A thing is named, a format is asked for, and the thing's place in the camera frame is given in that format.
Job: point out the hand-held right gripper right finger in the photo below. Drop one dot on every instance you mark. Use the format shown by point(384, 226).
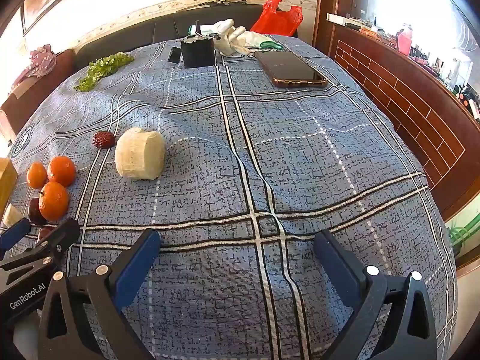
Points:
point(337, 266)

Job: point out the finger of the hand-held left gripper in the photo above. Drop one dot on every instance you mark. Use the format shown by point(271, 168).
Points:
point(15, 232)
point(62, 238)

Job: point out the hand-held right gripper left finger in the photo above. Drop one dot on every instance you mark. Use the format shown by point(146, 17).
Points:
point(135, 266)

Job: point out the tall white peeled sugarcane chunk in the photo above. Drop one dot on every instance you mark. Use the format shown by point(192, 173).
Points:
point(11, 215)

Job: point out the dark purple plum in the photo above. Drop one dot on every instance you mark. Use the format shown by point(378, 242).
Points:
point(34, 213)

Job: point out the small orange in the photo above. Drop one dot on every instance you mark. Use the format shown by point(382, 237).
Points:
point(62, 170)
point(53, 200)
point(36, 174)

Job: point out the yellow cardboard box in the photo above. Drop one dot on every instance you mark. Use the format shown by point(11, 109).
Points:
point(6, 183)

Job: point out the large white peeled sugarcane chunk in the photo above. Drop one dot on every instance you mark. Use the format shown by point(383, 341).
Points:
point(138, 155)

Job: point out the green plant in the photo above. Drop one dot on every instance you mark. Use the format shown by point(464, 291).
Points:
point(459, 234)

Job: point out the floral cloth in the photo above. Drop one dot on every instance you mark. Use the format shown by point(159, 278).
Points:
point(39, 60)

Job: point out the green lettuce leaf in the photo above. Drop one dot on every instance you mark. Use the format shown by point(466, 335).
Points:
point(101, 67)

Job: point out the wooden brick-pattern counter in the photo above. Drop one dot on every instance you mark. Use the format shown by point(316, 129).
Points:
point(393, 93)

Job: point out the black smartphone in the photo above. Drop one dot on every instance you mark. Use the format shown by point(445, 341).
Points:
point(290, 69)

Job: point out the small black flat gadget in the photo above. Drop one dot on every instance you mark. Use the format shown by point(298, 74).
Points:
point(174, 55)

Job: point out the small black box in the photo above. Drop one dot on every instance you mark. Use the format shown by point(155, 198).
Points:
point(197, 54)

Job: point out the pink bottle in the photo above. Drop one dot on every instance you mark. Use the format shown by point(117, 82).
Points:
point(404, 39)

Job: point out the white cloth with green print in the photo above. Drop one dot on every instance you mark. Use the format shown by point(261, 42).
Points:
point(262, 41)

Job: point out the white flat box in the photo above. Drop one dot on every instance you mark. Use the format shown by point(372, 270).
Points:
point(339, 18)

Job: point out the red plastic bag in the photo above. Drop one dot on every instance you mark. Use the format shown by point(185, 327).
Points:
point(275, 20)

